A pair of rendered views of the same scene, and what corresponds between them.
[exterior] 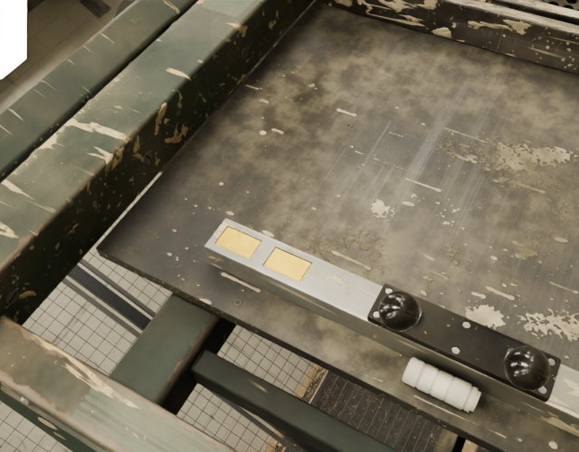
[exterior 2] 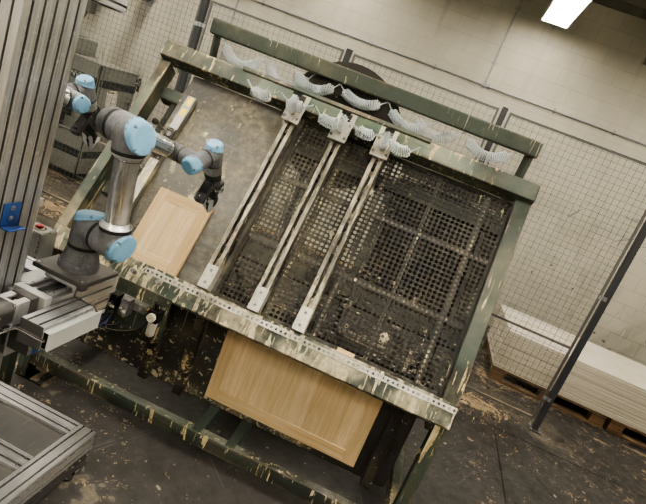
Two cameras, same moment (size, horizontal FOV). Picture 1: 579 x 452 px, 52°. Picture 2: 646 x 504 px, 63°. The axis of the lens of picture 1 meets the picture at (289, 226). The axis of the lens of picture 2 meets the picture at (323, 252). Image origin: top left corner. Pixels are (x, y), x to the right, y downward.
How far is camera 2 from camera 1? 2.76 m
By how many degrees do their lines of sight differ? 38
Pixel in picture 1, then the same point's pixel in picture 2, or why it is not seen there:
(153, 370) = (168, 95)
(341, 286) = (177, 122)
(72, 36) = (614, 50)
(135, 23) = (330, 69)
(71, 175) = (197, 63)
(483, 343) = not seen: hidden behind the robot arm
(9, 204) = (190, 53)
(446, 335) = not seen: hidden behind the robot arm
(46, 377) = (157, 73)
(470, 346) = not seen: hidden behind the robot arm
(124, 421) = (148, 88)
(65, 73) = (298, 54)
